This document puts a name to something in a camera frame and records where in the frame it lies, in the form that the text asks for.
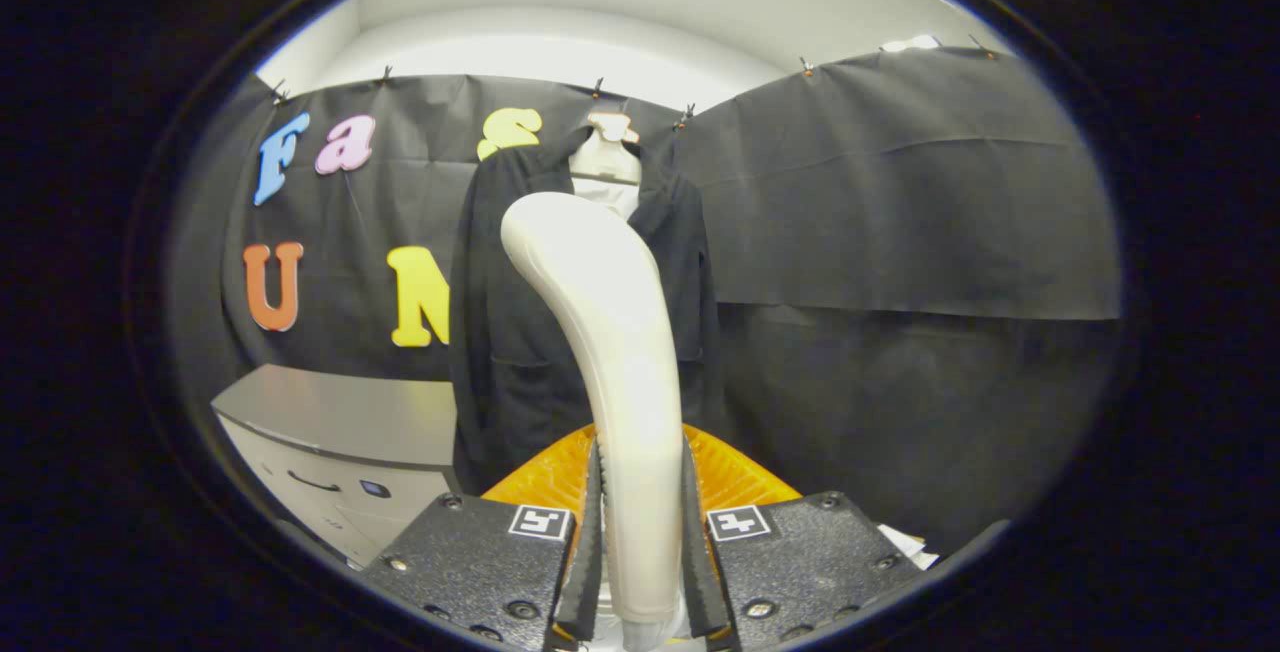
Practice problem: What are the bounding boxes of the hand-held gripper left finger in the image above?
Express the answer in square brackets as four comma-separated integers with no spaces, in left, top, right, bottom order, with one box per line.
[363,422,606,652]

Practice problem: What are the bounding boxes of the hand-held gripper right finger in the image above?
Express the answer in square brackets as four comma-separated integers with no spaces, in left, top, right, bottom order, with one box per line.
[683,422,926,651]

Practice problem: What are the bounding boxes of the black suit jacket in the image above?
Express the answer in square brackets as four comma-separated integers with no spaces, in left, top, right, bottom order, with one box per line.
[448,127,723,495]

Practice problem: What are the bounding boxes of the white garment steamer head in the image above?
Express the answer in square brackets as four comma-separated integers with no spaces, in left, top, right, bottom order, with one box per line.
[500,192,691,625]

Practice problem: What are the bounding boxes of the white shirt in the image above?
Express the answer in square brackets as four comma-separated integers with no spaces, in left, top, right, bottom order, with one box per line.
[572,177,643,223]

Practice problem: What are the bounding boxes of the white clothes hanger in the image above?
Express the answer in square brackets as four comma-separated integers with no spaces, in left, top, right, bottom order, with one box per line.
[568,112,643,183]

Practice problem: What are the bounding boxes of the white paper sheets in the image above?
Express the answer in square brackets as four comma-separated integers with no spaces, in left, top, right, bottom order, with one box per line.
[878,524,942,571]

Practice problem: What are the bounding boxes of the grey cabinet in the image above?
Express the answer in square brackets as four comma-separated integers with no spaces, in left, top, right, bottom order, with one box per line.
[210,364,461,569]

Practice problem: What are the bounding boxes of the plain black backdrop cloth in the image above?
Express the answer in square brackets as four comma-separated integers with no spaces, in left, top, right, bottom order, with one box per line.
[672,45,1121,555]

